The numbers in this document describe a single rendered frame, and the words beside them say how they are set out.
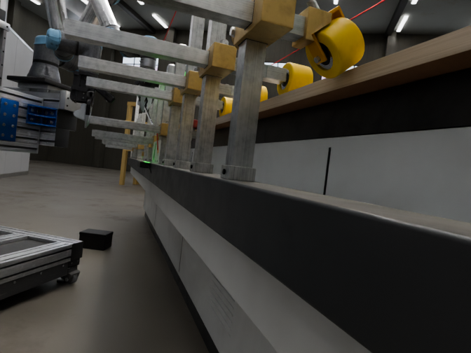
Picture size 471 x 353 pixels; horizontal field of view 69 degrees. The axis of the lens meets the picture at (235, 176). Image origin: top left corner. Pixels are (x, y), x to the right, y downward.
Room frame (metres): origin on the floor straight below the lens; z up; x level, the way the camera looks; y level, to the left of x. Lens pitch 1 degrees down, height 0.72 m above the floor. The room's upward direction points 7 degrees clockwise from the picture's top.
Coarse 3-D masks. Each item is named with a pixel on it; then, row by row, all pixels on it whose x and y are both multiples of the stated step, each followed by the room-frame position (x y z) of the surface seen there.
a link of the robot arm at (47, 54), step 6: (36, 36) 1.69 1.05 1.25; (42, 36) 1.68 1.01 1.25; (36, 42) 1.68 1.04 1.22; (42, 42) 1.68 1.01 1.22; (36, 48) 1.68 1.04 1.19; (42, 48) 1.68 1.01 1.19; (48, 48) 1.69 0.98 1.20; (36, 54) 1.68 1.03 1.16; (42, 54) 1.68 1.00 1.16; (48, 54) 1.69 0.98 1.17; (54, 54) 1.71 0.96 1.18; (48, 60) 1.69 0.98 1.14; (54, 60) 1.71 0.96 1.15; (60, 66) 1.80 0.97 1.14
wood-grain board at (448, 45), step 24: (408, 48) 0.45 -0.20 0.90; (432, 48) 0.41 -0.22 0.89; (456, 48) 0.38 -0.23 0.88; (360, 72) 0.53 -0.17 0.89; (384, 72) 0.48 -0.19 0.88; (408, 72) 0.46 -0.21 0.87; (432, 72) 0.45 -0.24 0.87; (288, 96) 0.75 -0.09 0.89; (312, 96) 0.66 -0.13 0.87; (336, 96) 0.63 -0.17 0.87; (216, 120) 1.29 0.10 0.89
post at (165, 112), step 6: (168, 66) 1.48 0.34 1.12; (174, 66) 1.49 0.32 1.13; (168, 72) 1.48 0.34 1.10; (168, 90) 1.48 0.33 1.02; (168, 108) 1.48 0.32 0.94; (162, 114) 1.49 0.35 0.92; (168, 114) 1.48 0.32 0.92; (162, 120) 1.48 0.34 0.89; (168, 120) 1.49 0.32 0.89; (162, 138) 1.48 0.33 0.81; (162, 144) 1.48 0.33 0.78; (162, 150) 1.48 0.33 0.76; (162, 156) 1.48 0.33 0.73
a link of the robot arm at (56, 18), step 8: (48, 0) 1.37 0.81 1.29; (56, 0) 1.37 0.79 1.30; (48, 8) 1.37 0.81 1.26; (56, 8) 1.37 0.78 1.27; (64, 8) 1.40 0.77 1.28; (48, 16) 1.38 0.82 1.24; (56, 16) 1.37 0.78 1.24; (64, 16) 1.40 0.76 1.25; (56, 24) 1.38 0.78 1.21; (56, 56) 1.43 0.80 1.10; (72, 56) 1.44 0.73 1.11
